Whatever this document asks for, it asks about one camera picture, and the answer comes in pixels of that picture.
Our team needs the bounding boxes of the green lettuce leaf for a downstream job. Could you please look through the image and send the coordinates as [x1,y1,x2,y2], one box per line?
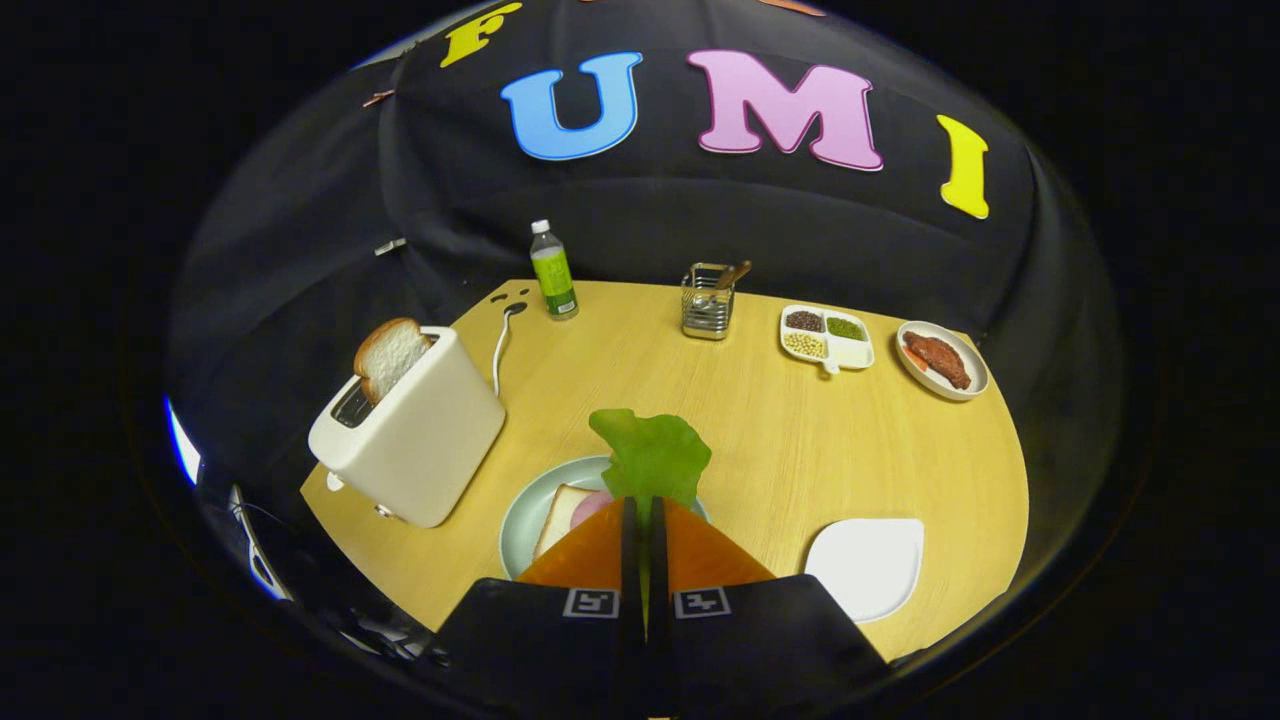
[588,408,713,511]

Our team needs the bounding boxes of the white bread slice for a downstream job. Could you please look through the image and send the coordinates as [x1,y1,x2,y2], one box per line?
[533,484,601,559]

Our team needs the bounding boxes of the white toaster cable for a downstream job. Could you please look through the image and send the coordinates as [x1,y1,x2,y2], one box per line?
[491,303,528,396]

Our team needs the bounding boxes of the metal wire utensil holder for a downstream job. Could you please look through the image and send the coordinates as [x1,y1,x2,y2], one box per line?
[681,262,737,342]

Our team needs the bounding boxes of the wooden handle spoon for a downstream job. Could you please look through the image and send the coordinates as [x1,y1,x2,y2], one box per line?
[700,260,753,306]

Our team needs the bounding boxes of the black backdrop cloth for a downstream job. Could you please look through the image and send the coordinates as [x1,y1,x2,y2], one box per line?
[165,0,1126,601]

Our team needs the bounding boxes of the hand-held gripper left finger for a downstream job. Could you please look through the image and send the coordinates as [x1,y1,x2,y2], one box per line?
[430,497,646,719]

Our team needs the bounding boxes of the white divided dish with beans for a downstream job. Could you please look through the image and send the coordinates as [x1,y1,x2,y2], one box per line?
[779,304,876,374]

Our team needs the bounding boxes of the green label plastic bottle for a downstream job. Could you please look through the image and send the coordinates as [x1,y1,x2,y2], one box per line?
[529,219,580,321]

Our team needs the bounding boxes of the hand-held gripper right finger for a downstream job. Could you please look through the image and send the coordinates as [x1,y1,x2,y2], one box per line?
[648,497,891,719]

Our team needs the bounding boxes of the white toaster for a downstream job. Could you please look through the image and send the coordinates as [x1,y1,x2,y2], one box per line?
[308,326,507,529]

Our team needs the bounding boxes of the red meat slice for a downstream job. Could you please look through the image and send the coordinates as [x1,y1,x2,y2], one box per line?
[903,331,973,391]

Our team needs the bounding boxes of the pale green round plate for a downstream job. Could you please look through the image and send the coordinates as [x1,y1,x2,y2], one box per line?
[499,456,711,581]

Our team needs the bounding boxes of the round white plate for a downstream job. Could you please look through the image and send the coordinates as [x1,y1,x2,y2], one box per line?
[895,320,991,402]

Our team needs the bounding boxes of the white leaf-shaped plate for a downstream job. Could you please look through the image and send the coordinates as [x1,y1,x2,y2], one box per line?
[804,517,926,625]

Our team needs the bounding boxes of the pink ham slice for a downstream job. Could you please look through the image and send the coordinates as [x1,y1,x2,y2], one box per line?
[568,490,616,531]

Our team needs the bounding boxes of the toasted bread slice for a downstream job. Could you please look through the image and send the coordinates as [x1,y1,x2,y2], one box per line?
[353,318,433,405]

